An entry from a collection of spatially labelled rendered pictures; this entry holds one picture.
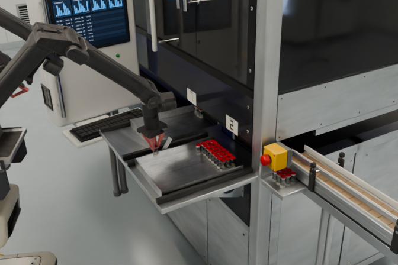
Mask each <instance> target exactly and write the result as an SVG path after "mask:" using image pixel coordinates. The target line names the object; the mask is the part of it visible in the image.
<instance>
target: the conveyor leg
mask: <svg viewBox="0 0 398 265"><path fill-rule="evenodd" d="M334 222H335V217H333V216H332V215H331V214H329V213H328V212H326V211H325V210H324V209H323V208H322V211H321V217H320V227H319V236H318V242H317V252H316V261H315V265H329V256H330V248H331V243H332V235H333V226H334Z"/></svg>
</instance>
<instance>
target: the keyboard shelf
mask: <svg viewBox="0 0 398 265"><path fill-rule="evenodd" d="M112 116H113V115H112ZM107 117H109V116H108V115H107V114H103V115H99V116H97V117H93V118H90V119H86V120H83V121H80V122H76V123H74V124H73V125H74V126H75V127H74V128H76V127H79V126H81V125H85V124H88V123H91V122H94V121H98V120H100V119H101V120H102V119H104V118H107ZM110 117H111V116H110ZM70 130H72V128H70V129H67V130H64V131H62V134H63V135H64V136H65V137H66V138H67V139H68V140H69V141H70V142H71V143H72V144H73V145H74V146H75V147H76V148H82V147H86V146H89V145H91V144H95V143H98V142H100V141H104V139H103V137H102V136H100V137H97V138H93V139H91V140H88V141H84V142H80V141H79V140H78V139H77V138H76V137H75V136H73V135H72V134H71V133H70Z"/></svg>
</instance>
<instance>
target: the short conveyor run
mask: <svg viewBox="0 0 398 265"><path fill-rule="evenodd" d="M304 150H306V151H305V152H304V153H301V154H300V153H299V152H297V151H295V150H294V149H292V151H293V156H292V162H291V166H290V167H288V169H291V170H292V172H296V180H297V181H298V182H300V183H301V184H302V185H304V186H305V187H306V192H304V193H303V194H304V195H306V196H307V197H308V198H309V199H311V200H312V201H313V202H315V203H316V204H318V205H319V206H320V207H321V208H323V209H324V210H325V211H326V212H328V213H329V214H331V215H332V216H333V217H335V218H336V219H337V220H338V221H340V222H341V223H343V224H344V225H345V226H346V227H348V228H349V229H350V230H352V231H353V232H354V233H356V234H357V235H359V236H360V237H361V238H362V239H363V240H365V241H366V242H367V243H369V244H370V245H372V246H373V247H374V248H376V249H377V250H378V251H379V252H381V253H382V254H384V255H385V256H386V257H387V258H389V259H390V260H391V261H393V262H394V263H396V264H397V265H398V202H397V201H395V200H394V199H392V198H391V197H389V196H387V195H386V194H384V193H383V192H381V191H379V190H378V189H376V188H375V187H373V186H371V185H369V184H368V183H367V182H365V181H363V180H362V179H360V178H358V177H357V176H355V175H354V174H352V173H350V172H349V171H347V170H345V169H344V162H345V160H344V159H343V158H344V157H345V153H344V152H340V153H339V158H338V162H337V163H334V162H333V161H331V160H329V159H328V158H326V157H325V156H323V155H321V154H320V153H318V152H317V151H315V150H313V149H312V148H310V147H309V146H307V145H304Z"/></svg>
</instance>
